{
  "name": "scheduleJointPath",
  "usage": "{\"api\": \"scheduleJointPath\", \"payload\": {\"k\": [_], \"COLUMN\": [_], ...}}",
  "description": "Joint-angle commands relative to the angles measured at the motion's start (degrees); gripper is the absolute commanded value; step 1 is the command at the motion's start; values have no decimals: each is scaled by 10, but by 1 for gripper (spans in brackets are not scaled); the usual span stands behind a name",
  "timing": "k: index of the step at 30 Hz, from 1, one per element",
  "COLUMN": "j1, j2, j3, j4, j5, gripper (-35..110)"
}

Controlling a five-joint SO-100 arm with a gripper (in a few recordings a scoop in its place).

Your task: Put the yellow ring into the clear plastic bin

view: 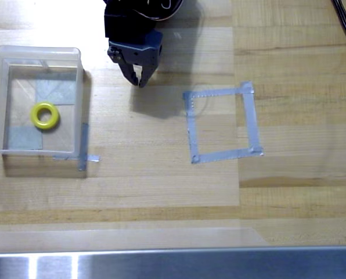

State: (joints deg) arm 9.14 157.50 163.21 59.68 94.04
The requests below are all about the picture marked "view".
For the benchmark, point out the blue-grey gripper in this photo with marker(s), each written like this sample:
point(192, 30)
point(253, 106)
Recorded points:
point(140, 55)

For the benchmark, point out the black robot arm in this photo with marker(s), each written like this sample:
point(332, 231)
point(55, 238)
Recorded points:
point(123, 26)

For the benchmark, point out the grey tape strip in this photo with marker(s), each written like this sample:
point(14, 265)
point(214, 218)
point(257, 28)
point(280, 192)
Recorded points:
point(225, 155)
point(251, 122)
point(93, 158)
point(191, 130)
point(213, 92)
point(84, 139)

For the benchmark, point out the large grey tape patch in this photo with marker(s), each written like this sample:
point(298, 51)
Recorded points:
point(59, 90)

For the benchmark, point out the small grey tape patch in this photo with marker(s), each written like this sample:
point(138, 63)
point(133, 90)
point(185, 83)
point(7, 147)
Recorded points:
point(22, 141)

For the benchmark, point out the metal table rail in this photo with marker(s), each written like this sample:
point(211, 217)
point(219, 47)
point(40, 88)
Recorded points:
point(190, 264)

